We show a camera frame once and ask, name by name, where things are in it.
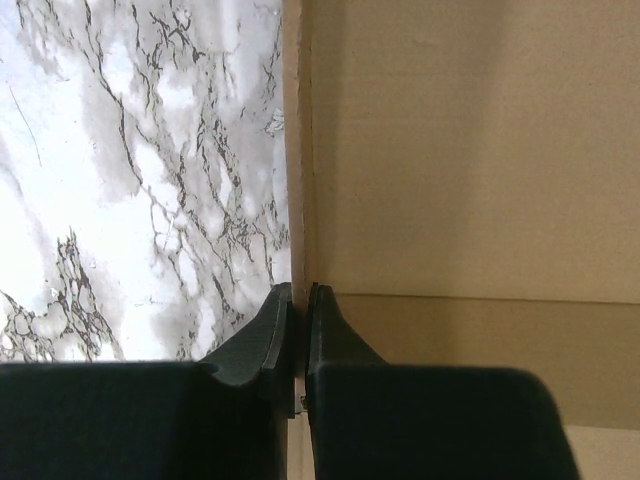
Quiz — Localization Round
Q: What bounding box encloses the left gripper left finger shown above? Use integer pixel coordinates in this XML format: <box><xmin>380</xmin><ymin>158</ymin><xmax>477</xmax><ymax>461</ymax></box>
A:
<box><xmin>199</xmin><ymin>282</ymin><xmax>294</xmax><ymax>418</ymax></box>

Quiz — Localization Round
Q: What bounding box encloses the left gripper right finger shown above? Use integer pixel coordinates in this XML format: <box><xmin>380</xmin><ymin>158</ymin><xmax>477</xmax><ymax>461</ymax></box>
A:
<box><xmin>305</xmin><ymin>283</ymin><xmax>387</xmax><ymax>415</ymax></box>

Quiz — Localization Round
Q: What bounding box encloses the brown cardboard box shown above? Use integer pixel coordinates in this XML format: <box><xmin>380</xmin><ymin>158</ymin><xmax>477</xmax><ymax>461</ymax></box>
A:
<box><xmin>282</xmin><ymin>1</ymin><xmax>639</xmax><ymax>479</ymax></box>

